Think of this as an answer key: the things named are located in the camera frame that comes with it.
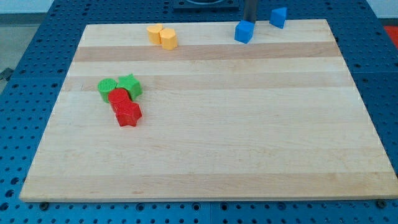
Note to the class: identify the dark cylindrical robot stick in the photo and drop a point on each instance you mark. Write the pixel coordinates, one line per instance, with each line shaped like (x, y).
(250, 10)

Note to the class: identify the yellow heart block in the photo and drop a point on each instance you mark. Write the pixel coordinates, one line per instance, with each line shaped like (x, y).
(153, 33)

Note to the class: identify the red cylinder block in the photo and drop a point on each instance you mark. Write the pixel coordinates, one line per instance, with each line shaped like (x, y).
(118, 97)

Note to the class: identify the red star block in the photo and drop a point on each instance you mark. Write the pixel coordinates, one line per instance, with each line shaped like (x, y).
(128, 113)

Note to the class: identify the blue cube block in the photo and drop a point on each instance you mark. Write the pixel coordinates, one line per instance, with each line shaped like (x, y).
(244, 31)

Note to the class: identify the blue triangular block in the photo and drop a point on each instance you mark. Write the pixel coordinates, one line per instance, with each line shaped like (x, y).
(278, 17)

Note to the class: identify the green star block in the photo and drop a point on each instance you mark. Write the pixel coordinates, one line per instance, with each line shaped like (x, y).
(131, 85)

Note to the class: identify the wooden board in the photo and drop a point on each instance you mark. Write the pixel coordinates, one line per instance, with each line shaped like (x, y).
(279, 118)

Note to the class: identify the green cylinder block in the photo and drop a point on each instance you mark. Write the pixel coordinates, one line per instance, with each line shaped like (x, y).
(105, 86)

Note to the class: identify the yellow hexagon block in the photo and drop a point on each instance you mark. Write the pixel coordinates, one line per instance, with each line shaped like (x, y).
(168, 38)

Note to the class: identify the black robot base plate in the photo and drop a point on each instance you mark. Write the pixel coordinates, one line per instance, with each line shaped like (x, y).
(184, 5)

